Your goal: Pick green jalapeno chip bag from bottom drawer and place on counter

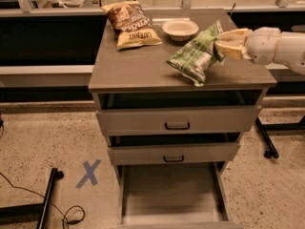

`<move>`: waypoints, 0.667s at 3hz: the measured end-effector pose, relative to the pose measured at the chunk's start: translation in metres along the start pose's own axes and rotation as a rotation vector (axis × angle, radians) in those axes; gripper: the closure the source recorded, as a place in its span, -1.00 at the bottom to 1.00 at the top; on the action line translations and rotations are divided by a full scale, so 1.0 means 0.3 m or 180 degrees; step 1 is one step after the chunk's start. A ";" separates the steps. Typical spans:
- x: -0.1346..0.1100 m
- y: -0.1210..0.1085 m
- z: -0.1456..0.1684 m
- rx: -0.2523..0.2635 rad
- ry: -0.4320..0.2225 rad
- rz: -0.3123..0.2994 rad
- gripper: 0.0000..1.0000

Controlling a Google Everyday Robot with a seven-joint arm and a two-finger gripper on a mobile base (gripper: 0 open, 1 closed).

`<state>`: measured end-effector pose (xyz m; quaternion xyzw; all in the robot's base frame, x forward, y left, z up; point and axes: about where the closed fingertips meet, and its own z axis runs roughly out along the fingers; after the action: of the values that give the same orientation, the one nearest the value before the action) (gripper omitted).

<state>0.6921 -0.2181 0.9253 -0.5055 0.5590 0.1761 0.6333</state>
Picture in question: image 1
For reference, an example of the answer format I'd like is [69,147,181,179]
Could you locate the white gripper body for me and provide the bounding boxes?
[245,27,281,65]

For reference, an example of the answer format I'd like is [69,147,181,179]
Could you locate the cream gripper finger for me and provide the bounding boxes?
[214,43,251,60]
[216,28,252,46]

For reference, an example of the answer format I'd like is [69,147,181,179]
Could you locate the green jalapeno chip bag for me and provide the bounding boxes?
[167,20,225,87]

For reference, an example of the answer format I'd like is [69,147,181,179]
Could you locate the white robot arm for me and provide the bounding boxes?
[214,27,305,74]

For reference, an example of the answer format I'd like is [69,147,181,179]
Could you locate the grey drawer cabinet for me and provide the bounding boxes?
[88,9,277,177]

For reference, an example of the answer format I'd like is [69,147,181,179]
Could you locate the grey middle drawer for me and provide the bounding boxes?
[108,143,240,165]

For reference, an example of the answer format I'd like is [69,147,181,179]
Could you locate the grey drawer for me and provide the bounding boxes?
[116,163,243,229]
[108,143,240,165]
[96,106,261,136]

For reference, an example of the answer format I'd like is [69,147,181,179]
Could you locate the brown yellow chip bag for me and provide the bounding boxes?
[102,1,162,50]

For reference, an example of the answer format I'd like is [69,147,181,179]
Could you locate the grey top drawer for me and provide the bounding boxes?
[96,106,261,136]

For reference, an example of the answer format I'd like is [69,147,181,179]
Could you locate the grey bottom drawer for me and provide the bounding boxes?
[116,163,243,229]

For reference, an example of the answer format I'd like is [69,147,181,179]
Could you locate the white bowl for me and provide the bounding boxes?
[162,19,198,41]

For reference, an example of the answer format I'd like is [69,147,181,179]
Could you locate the black right stand leg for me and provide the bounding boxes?
[255,116,305,159]

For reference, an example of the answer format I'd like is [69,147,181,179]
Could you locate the blue tape cross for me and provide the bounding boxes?
[76,159,101,189]

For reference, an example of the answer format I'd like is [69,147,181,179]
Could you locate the black top drawer handle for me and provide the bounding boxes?
[164,122,191,131]

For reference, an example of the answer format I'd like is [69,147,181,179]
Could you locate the black drawer handle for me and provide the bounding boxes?
[163,156,185,163]
[164,122,191,131]

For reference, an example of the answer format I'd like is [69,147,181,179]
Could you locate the black middle drawer handle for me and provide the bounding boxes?
[163,156,185,163]

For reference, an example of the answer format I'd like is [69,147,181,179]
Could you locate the black floor cable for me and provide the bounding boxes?
[0,171,86,226]

